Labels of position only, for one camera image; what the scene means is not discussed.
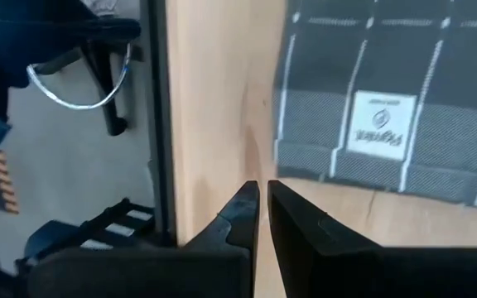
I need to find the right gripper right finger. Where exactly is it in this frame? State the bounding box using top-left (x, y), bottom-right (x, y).
top-left (267, 180), bottom-right (477, 298)

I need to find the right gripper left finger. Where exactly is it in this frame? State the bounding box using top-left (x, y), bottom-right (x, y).
top-left (26, 180), bottom-right (261, 298)

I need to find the grey checked towel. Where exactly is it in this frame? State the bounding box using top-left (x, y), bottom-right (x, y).
top-left (272, 0), bottom-right (477, 213)

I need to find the orange ribbed strip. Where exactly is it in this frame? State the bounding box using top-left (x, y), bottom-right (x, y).
top-left (0, 149), bottom-right (21, 215)

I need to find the black metal table frame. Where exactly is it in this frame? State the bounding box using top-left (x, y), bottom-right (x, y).
top-left (81, 0), bottom-right (178, 248)

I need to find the white looped cable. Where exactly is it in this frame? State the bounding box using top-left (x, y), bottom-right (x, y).
top-left (26, 42), bottom-right (133, 112)

